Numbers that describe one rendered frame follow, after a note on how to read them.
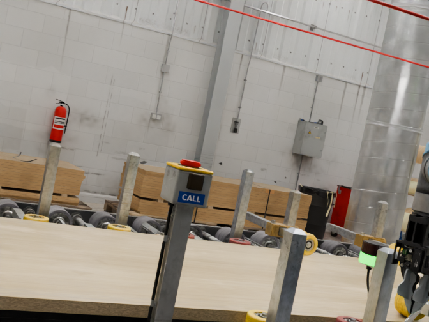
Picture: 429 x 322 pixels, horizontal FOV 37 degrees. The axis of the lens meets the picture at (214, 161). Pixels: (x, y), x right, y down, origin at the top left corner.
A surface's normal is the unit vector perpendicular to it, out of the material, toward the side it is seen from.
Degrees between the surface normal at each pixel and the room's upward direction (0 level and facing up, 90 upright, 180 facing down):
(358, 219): 90
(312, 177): 90
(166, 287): 90
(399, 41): 90
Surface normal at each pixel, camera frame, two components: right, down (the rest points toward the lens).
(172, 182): -0.89, -0.15
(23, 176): 0.46, 0.14
